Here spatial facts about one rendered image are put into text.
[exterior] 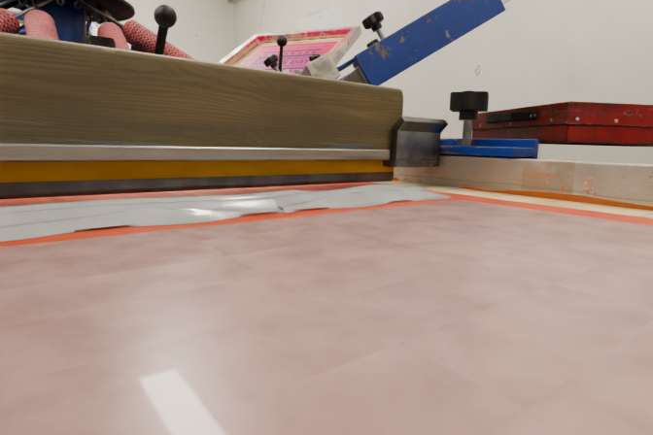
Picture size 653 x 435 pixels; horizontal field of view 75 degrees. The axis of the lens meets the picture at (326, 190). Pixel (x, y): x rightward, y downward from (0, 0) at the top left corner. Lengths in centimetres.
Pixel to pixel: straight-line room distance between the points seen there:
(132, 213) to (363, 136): 25
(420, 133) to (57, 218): 35
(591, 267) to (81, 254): 20
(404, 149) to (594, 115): 72
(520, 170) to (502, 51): 211
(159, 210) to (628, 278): 21
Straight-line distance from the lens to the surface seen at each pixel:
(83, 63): 32
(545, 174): 44
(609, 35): 234
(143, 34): 107
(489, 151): 47
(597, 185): 43
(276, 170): 38
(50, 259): 19
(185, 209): 25
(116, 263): 17
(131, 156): 31
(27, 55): 32
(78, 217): 26
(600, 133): 114
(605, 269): 20
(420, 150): 48
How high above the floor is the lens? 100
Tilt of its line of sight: 6 degrees down
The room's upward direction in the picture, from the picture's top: 2 degrees clockwise
